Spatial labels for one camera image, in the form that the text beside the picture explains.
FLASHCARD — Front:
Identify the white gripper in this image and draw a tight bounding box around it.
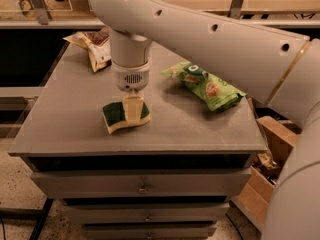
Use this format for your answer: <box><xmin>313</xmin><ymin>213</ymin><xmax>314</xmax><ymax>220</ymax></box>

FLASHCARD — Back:
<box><xmin>111</xmin><ymin>61</ymin><xmax>151</xmax><ymax>125</ymax></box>

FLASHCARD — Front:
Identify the green and yellow sponge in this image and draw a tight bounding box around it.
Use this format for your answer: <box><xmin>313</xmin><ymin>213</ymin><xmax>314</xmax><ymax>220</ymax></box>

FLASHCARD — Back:
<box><xmin>102</xmin><ymin>102</ymin><xmax>151</xmax><ymax>134</ymax></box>

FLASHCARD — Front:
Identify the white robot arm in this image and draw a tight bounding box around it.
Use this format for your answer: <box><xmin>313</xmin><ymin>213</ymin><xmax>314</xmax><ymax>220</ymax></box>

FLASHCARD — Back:
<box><xmin>90</xmin><ymin>0</ymin><xmax>320</xmax><ymax>240</ymax></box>

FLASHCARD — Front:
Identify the brown chip bag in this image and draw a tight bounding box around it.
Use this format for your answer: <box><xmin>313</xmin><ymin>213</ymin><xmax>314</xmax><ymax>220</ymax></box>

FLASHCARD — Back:
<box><xmin>64</xmin><ymin>27</ymin><xmax>111</xmax><ymax>73</ymax></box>

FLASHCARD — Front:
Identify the green chip bag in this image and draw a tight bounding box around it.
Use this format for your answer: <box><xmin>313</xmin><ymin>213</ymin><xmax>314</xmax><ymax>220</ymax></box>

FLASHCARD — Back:
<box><xmin>161</xmin><ymin>61</ymin><xmax>246</xmax><ymax>111</ymax></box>

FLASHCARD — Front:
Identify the grey drawer cabinet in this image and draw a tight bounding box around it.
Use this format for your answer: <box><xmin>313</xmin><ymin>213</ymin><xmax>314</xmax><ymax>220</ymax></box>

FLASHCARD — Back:
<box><xmin>9</xmin><ymin>45</ymin><xmax>265</xmax><ymax>240</ymax></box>

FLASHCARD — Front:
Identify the wooden shelf with metal posts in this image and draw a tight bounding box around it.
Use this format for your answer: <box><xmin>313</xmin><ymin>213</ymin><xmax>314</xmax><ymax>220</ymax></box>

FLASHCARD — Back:
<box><xmin>0</xmin><ymin>0</ymin><xmax>320</xmax><ymax>29</ymax></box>

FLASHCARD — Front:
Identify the cardboard box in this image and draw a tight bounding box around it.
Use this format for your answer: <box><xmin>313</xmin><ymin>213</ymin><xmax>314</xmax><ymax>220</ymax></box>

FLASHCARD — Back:
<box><xmin>232</xmin><ymin>116</ymin><xmax>298</xmax><ymax>231</ymax></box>

